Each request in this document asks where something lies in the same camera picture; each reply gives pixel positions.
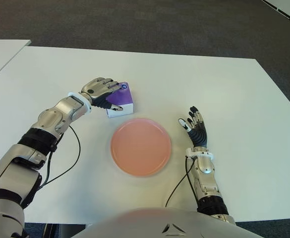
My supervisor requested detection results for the silver robot torso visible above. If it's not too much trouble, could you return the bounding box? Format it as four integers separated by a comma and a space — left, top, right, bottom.
71, 207, 264, 238

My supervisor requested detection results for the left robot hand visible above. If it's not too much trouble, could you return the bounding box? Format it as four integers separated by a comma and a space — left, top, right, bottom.
80, 77, 123, 112

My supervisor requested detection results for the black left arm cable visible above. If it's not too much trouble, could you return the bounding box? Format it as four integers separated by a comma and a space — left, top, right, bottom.
37, 125, 81, 191

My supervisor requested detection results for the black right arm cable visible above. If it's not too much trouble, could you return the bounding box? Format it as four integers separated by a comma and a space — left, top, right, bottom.
165, 156, 200, 214

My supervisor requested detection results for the purple tissue paper pack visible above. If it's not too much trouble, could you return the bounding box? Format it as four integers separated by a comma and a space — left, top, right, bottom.
106, 81, 135, 119

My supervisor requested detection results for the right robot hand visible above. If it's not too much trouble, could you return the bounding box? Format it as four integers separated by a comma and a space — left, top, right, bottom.
178, 106, 209, 149

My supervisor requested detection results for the pink round plate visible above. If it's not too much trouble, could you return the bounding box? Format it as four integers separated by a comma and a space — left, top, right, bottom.
110, 118, 173, 177

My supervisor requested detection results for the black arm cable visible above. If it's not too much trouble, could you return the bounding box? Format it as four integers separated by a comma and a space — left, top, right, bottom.
165, 156, 200, 214
37, 125, 81, 191

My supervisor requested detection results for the white neighbouring table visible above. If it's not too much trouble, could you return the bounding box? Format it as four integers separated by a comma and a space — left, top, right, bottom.
0, 39, 32, 86

